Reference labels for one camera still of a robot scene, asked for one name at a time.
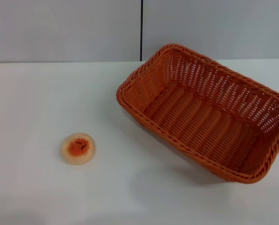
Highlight orange woven rectangular basket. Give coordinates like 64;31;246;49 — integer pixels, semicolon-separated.
116;43;279;185

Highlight black vertical wall strip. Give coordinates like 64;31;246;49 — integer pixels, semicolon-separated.
140;0;144;62

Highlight round bun with orange centre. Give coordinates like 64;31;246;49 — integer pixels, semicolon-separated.
60;132;97;165

